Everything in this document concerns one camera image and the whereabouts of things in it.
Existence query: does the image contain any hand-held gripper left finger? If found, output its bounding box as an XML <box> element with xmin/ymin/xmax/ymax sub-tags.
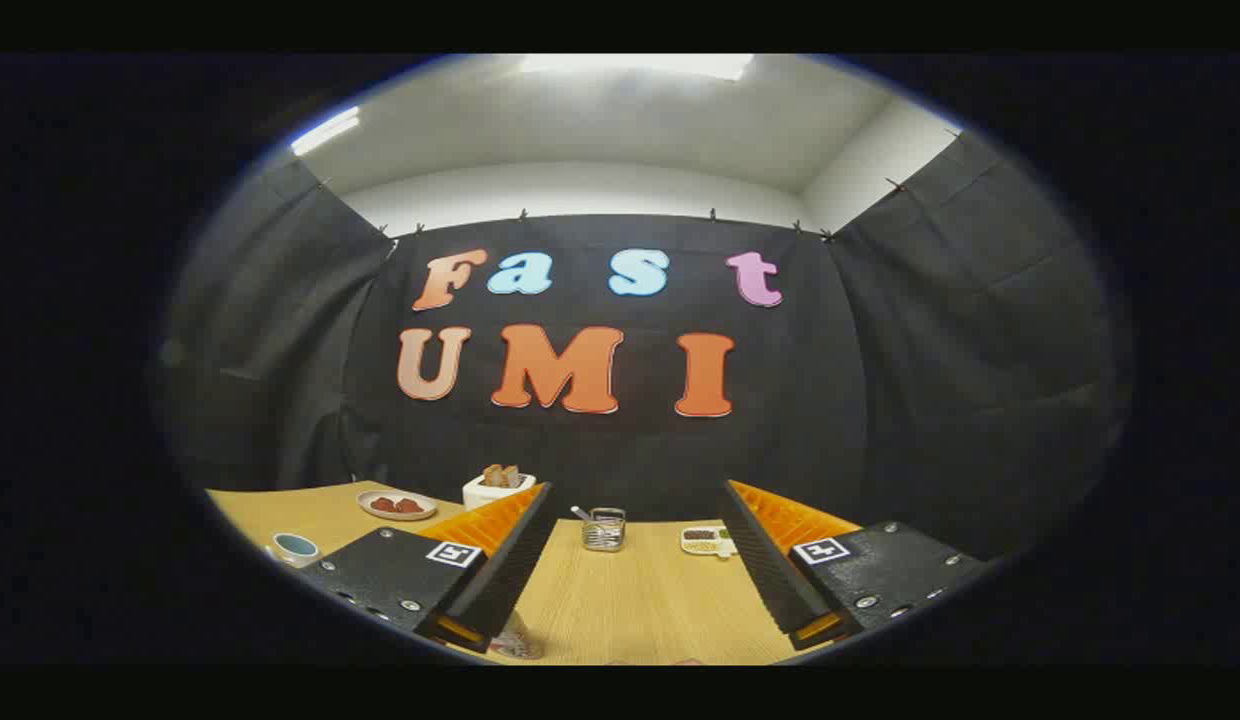
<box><xmin>293</xmin><ymin>482</ymin><xmax>558</xmax><ymax>656</ymax></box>

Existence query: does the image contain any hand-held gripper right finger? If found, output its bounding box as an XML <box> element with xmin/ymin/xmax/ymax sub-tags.
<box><xmin>718</xmin><ymin>479</ymin><xmax>991</xmax><ymax>653</ymax></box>

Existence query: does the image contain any silver juice bottle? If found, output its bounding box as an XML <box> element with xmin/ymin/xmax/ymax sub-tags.
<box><xmin>490</xmin><ymin>610</ymin><xmax>546</xmax><ymax>661</ymax></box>

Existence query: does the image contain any white cup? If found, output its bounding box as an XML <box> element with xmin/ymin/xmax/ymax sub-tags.
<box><xmin>263</xmin><ymin>532</ymin><xmax>321</xmax><ymax>569</ymax></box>

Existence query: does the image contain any white divided snack dish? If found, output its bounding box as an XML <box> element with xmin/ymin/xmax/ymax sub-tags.
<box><xmin>680</xmin><ymin>525</ymin><xmax>737</xmax><ymax>559</ymax></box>

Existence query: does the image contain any white toaster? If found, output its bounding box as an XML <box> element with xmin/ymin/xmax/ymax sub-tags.
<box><xmin>462</xmin><ymin>472</ymin><xmax>537</xmax><ymax>513</ymax></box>

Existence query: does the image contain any wooden table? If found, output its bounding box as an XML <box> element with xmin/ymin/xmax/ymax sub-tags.
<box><xmin>205</xmin><ymin>482</ymin><xmax>841</xmax><ymax>666</ymax></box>

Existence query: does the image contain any white round plate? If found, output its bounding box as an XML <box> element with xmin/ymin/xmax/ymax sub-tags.
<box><xmin>356</xmin><ymin>489</ymin><xmax>439</xmax><ymax>522</ymax></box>

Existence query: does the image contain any black backdrop cloth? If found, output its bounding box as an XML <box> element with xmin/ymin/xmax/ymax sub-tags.
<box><xmin>160</xmin><ymin>130</ymin><xmax>1131</xmax><ymax>561</ymax></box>

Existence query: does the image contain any metal wire basket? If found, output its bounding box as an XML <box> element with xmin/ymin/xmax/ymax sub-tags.
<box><xmin>581</xmin><ymin>507</ymin><xmax>627</xmax><ymax>553</ymax></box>

